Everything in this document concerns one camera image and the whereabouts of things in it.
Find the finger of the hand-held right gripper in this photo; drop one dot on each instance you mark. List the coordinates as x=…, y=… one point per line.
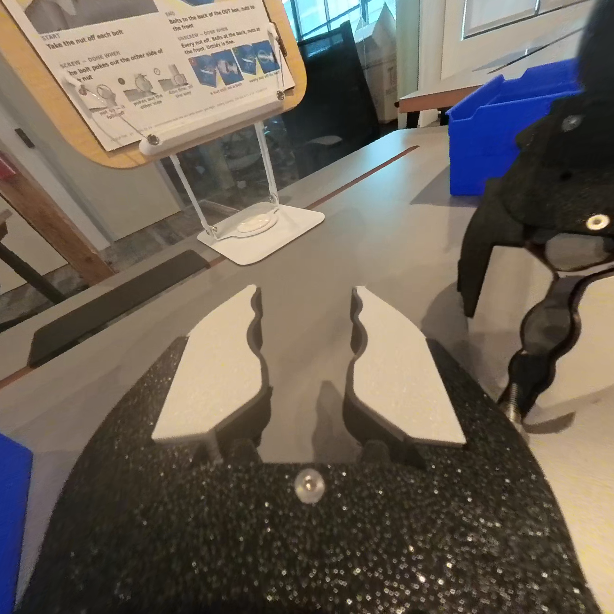
x=551, y=316

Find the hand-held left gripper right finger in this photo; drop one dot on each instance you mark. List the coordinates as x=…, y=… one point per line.
x=403, y=374

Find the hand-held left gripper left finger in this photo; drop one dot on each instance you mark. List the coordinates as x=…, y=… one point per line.
x=216, y=364

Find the blue plastic bin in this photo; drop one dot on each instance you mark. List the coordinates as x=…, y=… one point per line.
x=12, y=518
x=484, y=139

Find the steel bolt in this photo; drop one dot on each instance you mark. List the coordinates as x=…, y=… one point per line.
x=514, y=400

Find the background desk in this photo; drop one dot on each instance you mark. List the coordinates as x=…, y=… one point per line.
x=431, y=98

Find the instruction sheet on stand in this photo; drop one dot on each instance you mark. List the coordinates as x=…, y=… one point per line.
x=283, y=228

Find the cardboard box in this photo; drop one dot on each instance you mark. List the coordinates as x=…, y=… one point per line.
x=383, y=72

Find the black office chair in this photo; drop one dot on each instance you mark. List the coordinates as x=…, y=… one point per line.
x=336, y=86

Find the printed instruction sheet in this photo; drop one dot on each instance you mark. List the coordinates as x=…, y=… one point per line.
x=120, y=72

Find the wooden post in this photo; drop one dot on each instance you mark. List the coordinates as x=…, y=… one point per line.
x=52, y=225

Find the wall switch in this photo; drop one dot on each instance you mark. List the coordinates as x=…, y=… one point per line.
x=22, y=137

